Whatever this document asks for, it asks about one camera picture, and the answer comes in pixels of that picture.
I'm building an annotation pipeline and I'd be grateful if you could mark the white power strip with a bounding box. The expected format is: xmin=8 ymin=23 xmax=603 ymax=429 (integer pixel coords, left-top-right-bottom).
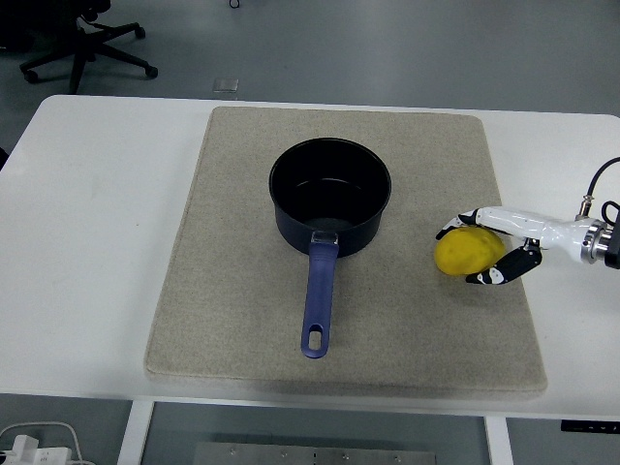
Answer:
xmin=0 ymin=434 xmax=74 ymax=465

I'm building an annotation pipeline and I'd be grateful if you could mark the grey metal plate with screws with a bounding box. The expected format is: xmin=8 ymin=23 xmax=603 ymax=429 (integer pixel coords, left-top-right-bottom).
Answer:
xmin=193 ymin=441 xmax=437 ymax=465

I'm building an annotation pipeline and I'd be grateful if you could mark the beige fabric mat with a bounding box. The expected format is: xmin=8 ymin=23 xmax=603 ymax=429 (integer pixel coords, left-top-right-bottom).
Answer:
xmin=143 ymin=106 xmax=548 ymax=401

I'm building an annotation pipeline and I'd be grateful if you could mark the black table control panel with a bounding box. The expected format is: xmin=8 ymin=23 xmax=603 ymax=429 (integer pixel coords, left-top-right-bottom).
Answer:
xmin=560 ymin=419 xmax=620 ymax=432

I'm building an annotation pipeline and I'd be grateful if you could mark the yellow potato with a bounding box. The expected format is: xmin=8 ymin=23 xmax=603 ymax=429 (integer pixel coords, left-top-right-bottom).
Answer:
xmin=434 ymin=227 xmax=508 ymax=276

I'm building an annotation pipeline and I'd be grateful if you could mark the blue pot with handle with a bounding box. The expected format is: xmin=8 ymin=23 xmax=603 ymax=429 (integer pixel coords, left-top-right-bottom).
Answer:
xmin=268 ymin=138 xmax=392 ymax=360

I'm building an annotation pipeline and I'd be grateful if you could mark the white table leg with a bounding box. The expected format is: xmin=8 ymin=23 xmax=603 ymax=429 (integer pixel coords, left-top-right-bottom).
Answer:
xmin=483 ymin=415 xmax=514 ymax=465
xmin=117 ymin=400 xmax=155 ymax=465

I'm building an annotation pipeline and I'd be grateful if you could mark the black office chair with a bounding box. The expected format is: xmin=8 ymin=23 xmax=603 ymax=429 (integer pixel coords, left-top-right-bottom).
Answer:
xmin=0 ymin=0 xmax=160 ymax=96

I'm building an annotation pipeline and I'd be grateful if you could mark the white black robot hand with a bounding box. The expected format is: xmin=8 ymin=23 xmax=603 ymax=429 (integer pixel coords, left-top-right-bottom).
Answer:
xmin=435 ymin=205 xmax=590 ymax=287

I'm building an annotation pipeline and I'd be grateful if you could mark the white power cable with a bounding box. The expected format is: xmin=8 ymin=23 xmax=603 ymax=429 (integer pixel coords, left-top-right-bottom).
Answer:
xmin=0 ymin=420 xmax=98 ymax=465

